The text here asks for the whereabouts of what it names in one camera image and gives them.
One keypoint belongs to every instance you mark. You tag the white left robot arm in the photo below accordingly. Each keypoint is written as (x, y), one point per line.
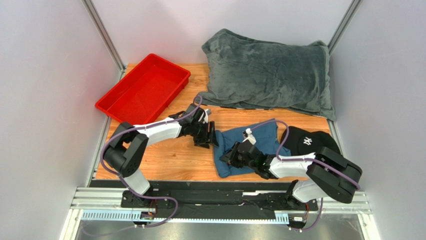
(122, 154)

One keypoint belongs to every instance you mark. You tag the red plastic tray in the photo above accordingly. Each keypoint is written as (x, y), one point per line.
(145, 92)

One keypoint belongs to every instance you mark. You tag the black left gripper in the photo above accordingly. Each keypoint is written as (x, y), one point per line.
(208, 137)

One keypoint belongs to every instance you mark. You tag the right aluminium frame post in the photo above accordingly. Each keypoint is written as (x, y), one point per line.
(343, 25)

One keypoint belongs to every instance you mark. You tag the grey plush pillow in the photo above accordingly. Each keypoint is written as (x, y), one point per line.
(246, 73)

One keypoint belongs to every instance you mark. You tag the black baseball cap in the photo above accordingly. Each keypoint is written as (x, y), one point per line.
(302, 142)

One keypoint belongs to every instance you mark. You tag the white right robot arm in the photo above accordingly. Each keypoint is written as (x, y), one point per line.
(320, 174)

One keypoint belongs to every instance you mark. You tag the blue t shirt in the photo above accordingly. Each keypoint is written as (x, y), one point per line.
(266, 141)

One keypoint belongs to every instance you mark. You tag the left aluminium frame post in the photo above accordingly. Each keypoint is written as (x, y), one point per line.
(96, 19)

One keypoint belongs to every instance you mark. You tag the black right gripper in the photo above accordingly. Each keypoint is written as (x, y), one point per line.
(236, 154)

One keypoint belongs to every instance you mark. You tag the aluminium frame post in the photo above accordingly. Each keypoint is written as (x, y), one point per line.
(343, 25)
(96, 19)

